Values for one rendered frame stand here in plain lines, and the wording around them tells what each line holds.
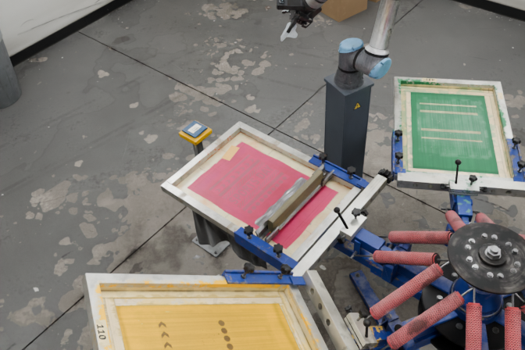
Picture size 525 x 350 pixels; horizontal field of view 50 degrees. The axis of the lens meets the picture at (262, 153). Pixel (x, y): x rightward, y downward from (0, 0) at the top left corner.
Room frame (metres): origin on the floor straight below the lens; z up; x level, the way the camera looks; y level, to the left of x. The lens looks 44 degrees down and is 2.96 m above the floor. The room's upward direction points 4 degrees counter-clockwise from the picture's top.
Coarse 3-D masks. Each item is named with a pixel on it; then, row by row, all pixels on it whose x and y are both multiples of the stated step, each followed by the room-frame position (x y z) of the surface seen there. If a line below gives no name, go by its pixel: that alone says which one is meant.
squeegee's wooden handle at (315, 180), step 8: (312, 176) 1.78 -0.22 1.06; (320, 176) 1.79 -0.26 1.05; (304, 184) 1.74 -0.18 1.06; (312, 184) 1.75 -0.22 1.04; (296, 192) 1.69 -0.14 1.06; (304, 192) 1.70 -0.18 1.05; (288, 200) 1.65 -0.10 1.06; (296, 200) 1.65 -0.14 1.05; (280, 208) 1.61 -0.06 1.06; (288, 208) 1.61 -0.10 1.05; (296, 208) 1.65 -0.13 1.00; (272, 216) 1.56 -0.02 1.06; (280, 216) 1.57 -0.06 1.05; (272, 224) 1.53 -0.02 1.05
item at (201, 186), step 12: (216, 168) 1.99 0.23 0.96; (204, 180) 1.91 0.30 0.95; (216, 180) 1.90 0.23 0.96; (204, 192) 1.83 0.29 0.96; (216, 204) 1.75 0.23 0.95; (228, 204) 1.74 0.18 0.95; (264, 204) 1.73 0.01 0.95; (240, 216) 1.66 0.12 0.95; (252, 216) 1.66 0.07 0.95; (300, 216) 1.64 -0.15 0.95; (288, 228) 1.57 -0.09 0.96; (300, 228) 1.57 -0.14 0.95; (276, 240) 1.51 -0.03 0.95; (288, 240) 1.51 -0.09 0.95
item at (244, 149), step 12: (240, 144) 2.15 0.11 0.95; (240, 156) 2.06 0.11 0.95; (264, 156) 2.05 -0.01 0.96; (228, 168) 1.98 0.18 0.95; (276, 168) 1.96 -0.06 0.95; (288, 168) 1.95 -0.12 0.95; (288, 180) 1.86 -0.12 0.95; (276, 192) 1.79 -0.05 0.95; (324, 192) 1.77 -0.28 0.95; (336, 192) 1.77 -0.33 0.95; (312, 204) 1.70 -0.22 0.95; (324, 204) 1.70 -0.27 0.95; (312, 216) 1.63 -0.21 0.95
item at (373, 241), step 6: (360, 234) 1.44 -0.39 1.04; (366, 234) 1.44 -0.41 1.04; (372, 234) 1.44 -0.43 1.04; (354, 240) 1.44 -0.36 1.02; (360, 240) 1.42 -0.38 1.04; (366, 240) 1.41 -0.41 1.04; (372, 240) 1.41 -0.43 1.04; (378, 240) 1.41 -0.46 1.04; (384, 240) 1.41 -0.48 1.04; (366, 246) 1.40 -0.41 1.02; (372, 246) 1.38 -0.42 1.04; (378, 246) 1.38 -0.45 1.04; (372, 252) 1.38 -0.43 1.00
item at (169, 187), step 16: (240, 128) 2.25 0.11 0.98; (224, 144) 2.15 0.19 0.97; (272, 144) 2.10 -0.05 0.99; (192, 160) 2.02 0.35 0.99; (304, 160) 1.96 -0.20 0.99; (176, 176) 1.92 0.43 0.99; (176, 192) 1.81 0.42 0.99; (352, 192) 1.73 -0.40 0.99; (192, 208) 1.72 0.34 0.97; (208, 208) 1.70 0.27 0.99; (224, 224) 1.60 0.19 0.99; (320, 224) 1.55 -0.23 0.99
